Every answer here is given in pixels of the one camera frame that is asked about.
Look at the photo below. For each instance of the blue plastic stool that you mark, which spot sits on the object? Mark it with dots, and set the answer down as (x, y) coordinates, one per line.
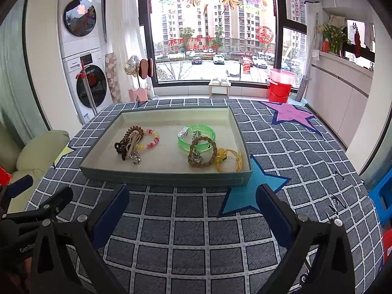
(381, 196)

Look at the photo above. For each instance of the grey checked star blanket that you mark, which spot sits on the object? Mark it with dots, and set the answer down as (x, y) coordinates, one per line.
(183, 214)

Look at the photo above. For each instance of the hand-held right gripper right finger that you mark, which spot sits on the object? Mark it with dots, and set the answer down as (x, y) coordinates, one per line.
(275, 211)

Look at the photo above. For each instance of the white curtain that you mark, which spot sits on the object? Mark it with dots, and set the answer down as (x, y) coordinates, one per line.
(125, 21)

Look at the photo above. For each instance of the dark parked car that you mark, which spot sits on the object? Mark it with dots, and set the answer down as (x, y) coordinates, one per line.
(196, 60)

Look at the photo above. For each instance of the red cloth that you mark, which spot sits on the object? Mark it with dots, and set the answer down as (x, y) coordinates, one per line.
(4, 176)

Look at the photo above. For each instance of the grey green shallow tray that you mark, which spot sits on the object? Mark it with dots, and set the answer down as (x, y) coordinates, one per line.
(165, 122)

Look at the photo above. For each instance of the pink checked board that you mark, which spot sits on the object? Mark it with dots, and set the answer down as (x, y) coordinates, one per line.
(113, 79)

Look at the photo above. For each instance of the small wooden stool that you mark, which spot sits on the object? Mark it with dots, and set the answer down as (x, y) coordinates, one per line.
(219, 87)

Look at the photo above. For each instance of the white plush slippers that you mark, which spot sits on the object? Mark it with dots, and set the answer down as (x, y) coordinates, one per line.
(132, 62)

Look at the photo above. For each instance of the brown slippers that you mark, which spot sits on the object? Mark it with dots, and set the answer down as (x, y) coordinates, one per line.
(146, 67)

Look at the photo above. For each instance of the white washing machine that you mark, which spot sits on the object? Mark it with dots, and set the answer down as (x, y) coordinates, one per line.
(73, 98)

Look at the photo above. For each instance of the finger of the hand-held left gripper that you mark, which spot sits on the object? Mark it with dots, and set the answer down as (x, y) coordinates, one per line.
(58, 197)
(20, 185)

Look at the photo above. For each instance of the silver star hair clip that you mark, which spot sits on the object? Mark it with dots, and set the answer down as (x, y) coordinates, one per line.
(196, 134)

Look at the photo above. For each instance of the red hanging garment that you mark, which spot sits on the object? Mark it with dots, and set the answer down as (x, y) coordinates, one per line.
(357, 44)

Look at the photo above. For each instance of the gold slipper rack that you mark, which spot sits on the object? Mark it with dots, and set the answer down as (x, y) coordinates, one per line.
(139, 82)

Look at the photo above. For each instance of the red text window decal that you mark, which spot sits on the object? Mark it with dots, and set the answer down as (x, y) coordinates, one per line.
(191, 44)

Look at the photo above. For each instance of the pink basin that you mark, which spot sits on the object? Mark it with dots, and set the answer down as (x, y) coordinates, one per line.
(283, 75)

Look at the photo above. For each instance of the red bucket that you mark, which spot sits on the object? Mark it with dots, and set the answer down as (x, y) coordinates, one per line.
(277, 93)

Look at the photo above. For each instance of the clear plastic hair clip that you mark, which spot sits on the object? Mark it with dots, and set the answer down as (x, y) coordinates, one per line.
(183, 131)

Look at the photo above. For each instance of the grey washboard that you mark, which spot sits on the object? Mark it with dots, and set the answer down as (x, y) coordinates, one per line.
(303, 88)

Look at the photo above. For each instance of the green translucent bangle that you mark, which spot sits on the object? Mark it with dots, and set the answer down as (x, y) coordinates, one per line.
(183, 147)

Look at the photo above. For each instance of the red round window decal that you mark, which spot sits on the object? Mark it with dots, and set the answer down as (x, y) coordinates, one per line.
(265, 34)

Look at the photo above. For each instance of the white slipper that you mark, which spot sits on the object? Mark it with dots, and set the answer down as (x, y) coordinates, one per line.
(216, 80)
(225, 80)

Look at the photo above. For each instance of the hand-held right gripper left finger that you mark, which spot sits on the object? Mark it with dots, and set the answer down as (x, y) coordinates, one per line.
(113, 208)

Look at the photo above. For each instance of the pink slippers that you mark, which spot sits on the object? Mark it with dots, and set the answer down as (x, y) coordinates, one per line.
(139, 94)

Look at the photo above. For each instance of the light blue basin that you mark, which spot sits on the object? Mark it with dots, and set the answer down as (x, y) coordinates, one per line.
(298, 101)

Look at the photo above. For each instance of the pale green sofa cushion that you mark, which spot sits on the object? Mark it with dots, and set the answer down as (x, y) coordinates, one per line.
(43, 150)

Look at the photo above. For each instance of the green potted plant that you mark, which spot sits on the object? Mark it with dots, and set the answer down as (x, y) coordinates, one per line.
(335, 38)

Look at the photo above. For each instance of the white parked car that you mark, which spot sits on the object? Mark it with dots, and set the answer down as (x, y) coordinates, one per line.
(218, 59)

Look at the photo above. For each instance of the white low cabinet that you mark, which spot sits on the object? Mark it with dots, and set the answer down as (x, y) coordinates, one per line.
(337, 98)

